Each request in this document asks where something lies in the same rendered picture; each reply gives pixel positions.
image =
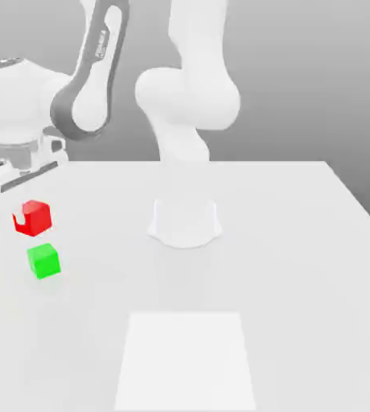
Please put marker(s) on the small red cube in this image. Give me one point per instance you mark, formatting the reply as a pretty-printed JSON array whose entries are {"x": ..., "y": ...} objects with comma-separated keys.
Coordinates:
[{"x": 37, "y": 217}]

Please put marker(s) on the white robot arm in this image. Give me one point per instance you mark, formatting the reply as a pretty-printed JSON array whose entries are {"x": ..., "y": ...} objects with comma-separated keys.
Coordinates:
[{"x": 188, "y": 96}]

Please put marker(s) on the small green cube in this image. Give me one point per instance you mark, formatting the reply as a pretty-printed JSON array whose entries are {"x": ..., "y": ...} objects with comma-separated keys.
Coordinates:
[{"x": 43, "y": 261}]

